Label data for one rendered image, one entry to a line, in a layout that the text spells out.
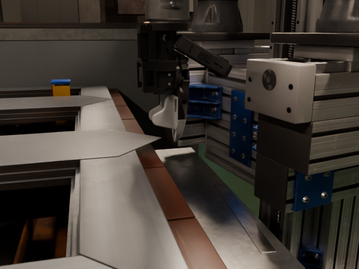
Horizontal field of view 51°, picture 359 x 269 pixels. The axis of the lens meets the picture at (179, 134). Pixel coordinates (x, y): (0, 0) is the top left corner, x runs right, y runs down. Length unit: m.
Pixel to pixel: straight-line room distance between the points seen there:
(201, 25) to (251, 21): 4.20
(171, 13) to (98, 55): 0.87
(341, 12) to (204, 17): 0.48
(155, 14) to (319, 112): 0.31
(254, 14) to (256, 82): 4.61
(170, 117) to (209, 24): 0.47
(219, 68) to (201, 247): 0.36
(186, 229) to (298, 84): 0.28
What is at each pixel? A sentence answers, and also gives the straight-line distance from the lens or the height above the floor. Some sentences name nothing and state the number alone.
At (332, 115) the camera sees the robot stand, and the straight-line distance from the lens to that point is 0.65.
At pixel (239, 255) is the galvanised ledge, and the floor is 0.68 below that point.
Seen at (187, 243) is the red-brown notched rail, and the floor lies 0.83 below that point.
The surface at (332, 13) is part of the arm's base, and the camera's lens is 0.72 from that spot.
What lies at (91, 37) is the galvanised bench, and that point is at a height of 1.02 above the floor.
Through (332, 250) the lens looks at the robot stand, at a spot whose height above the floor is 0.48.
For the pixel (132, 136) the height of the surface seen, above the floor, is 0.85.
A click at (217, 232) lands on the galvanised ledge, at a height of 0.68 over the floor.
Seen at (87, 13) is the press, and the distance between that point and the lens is 3.82.
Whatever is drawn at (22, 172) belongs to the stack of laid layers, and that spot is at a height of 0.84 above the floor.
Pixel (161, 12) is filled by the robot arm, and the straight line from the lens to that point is 0.64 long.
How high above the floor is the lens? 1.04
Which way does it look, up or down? 15 degrees down
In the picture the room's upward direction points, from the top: straight up
